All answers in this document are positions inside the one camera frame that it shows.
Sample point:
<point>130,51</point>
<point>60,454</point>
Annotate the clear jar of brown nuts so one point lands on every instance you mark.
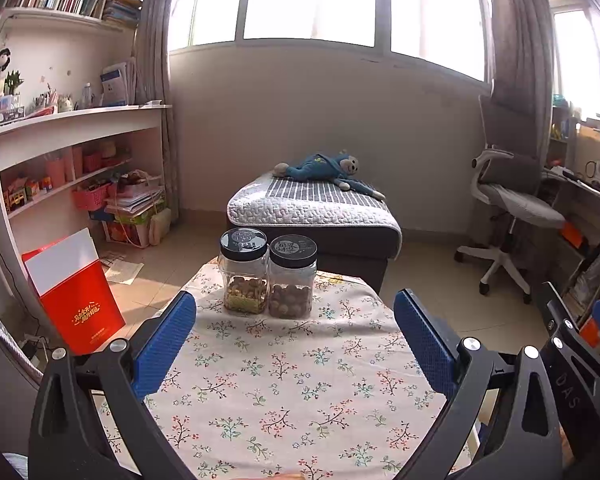
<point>292,285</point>

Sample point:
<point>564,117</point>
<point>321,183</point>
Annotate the colourful storage box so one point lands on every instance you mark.
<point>125,234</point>

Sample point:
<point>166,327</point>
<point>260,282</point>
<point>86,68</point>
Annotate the stack of papers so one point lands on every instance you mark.
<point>135,200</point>

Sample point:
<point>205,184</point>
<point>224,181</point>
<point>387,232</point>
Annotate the small orange item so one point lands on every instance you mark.
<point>572,235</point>

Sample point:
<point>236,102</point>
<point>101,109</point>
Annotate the grey striped mat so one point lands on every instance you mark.
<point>320,192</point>

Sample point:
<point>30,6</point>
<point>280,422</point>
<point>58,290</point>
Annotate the white grey office chair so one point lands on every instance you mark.
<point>515,205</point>

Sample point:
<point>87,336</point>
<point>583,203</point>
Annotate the blue monkey plush toy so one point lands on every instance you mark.
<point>325,167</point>

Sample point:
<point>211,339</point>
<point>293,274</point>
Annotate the cream plush bag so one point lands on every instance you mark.
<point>161,227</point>

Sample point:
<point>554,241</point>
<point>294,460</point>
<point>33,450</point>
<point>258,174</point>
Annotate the red and white gift bag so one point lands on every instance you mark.
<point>80,310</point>

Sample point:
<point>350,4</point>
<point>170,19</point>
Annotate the clear jar with green label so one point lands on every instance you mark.
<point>242,280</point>

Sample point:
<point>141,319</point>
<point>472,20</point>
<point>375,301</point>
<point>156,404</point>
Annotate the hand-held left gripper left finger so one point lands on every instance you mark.
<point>165,345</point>

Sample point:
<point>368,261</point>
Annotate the grey sofa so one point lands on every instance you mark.
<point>0,360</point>

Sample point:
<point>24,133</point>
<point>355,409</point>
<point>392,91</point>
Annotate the white wall shelf unit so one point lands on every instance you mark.
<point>80,125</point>

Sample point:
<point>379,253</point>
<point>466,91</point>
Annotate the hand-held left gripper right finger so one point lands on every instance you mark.
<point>425,345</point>

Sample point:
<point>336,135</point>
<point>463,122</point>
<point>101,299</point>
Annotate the dark ottoman bed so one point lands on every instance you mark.
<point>360,255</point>

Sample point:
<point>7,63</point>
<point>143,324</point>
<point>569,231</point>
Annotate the power strip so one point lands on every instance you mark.
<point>32,347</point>

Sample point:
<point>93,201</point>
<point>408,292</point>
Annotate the grey curtain beside shelf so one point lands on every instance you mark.
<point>155,60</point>

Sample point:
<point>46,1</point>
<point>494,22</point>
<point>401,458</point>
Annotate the paper sheet on floor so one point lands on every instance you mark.
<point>122,271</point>

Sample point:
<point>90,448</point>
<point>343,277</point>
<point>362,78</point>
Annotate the large window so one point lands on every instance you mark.
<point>330,5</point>

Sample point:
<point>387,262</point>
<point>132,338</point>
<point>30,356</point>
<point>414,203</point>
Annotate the blue and white box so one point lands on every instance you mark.
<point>116,85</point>

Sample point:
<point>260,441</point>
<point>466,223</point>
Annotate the pink plastic basket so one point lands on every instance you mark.
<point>91,197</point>

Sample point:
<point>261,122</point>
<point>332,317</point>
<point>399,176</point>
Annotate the floral tablecloth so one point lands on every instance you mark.
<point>290,385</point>

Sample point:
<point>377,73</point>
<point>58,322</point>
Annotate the grey curtain beside desk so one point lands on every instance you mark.
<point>520,60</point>

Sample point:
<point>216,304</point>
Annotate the grey wooden desk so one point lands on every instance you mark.
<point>590,200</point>

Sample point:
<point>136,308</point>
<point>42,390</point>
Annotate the white quilted cover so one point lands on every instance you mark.
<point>290,215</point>

